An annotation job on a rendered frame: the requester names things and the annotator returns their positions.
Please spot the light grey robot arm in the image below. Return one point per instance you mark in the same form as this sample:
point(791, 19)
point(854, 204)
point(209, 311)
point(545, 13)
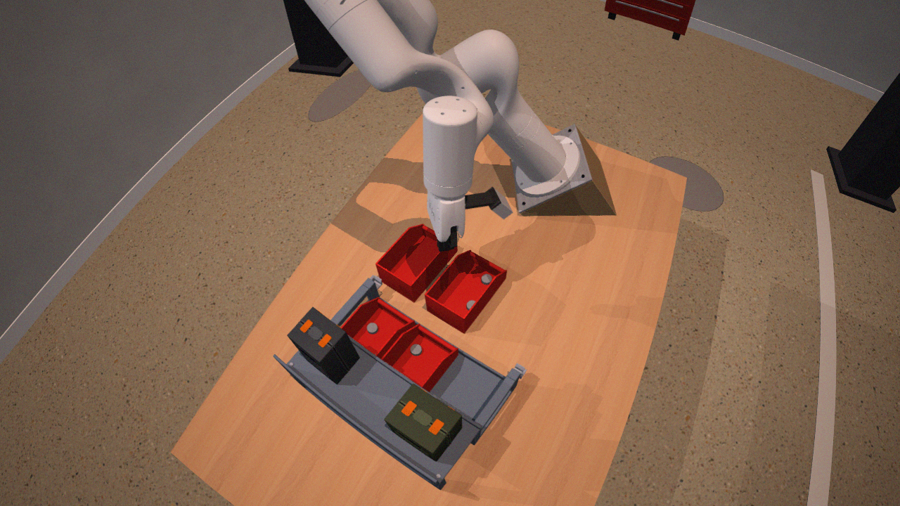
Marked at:
point(391, 43)

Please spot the grey metal shelf rack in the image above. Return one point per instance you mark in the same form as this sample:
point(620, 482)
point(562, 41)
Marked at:
point(371, 388)

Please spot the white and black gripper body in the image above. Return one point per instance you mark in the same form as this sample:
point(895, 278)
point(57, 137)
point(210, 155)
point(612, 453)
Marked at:
point(446, 212)

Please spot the red bin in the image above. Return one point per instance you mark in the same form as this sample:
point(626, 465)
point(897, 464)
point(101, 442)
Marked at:
point(413, 262)
point(388, 319)
point(459, 283)
point(427, 368)

